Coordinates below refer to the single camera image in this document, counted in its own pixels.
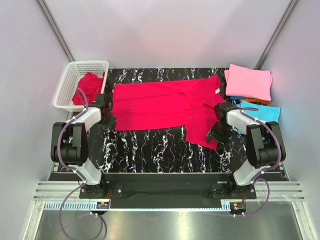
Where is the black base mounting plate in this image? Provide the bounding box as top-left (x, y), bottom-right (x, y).
top-left (79, 173), bottom-right (256, 211)

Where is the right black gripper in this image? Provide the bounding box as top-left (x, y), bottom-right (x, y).
top-left (205, 121), bottom-right (235, 150)

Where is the white plastic basket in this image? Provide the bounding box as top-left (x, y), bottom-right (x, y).
top-left (53, 60), bottom-right (109, 112)

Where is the crimson t shirt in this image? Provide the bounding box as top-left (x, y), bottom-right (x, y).
top-left (77, 72), bottom-right (105, 105)
top-left (112, 75), bottom-right (224, 150)

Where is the folded cyan t shirt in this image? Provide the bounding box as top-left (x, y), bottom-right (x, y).
top-left (236, 101), bottom-right (281, 123)

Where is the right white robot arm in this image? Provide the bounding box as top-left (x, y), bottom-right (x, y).
top-left (206, 102), bottom-right (286, 199)

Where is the folded orange t shirt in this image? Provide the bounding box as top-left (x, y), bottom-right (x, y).
top-left (239, 98), bottom-right (270, 106)

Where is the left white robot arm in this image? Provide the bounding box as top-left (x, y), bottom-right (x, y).
top-left (50, 93), bottom-right (111, 198)

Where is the aluminium frame rail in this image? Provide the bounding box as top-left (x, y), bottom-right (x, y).
top-left (33, 181), bottom-right (305, 202)

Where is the folded pink t shirt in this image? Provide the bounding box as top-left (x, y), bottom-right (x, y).
top-left (224, 64), bottom-right (273, 102)

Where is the folded blue t shirt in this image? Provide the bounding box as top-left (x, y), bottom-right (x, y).
top-left (229, 96), bottom-right (245, 101)

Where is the crimson t shirt in basket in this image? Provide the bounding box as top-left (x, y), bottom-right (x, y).
top-left (77, 72), bottom-right (105, 105)

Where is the black marble pattern mat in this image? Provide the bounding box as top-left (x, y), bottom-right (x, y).
top-left (87, 67), bottom-right (247, 174)

